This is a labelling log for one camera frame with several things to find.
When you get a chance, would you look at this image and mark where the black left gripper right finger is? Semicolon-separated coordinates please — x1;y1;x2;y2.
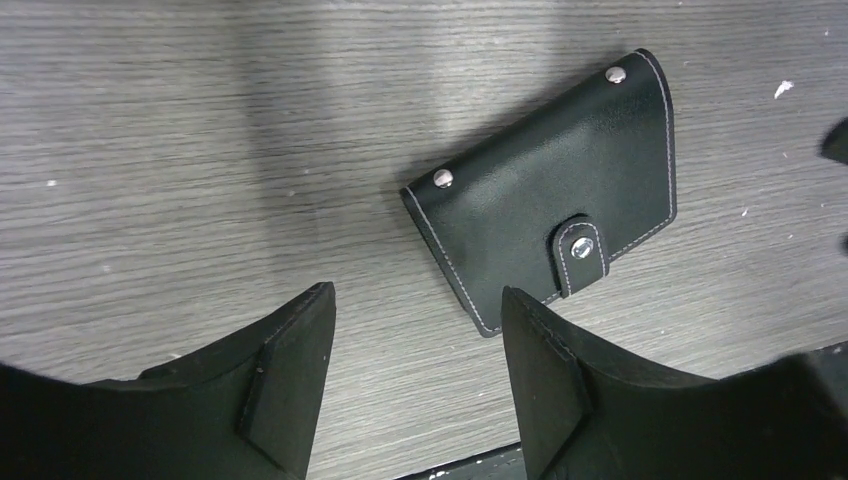
502;287;847;479

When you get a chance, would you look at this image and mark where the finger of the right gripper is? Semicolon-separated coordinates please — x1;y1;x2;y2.
819;117;848;165

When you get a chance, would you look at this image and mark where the black leather card holder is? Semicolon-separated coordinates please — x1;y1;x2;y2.
399;49;677;337

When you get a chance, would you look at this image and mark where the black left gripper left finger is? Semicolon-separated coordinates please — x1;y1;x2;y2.
1;282;336;479

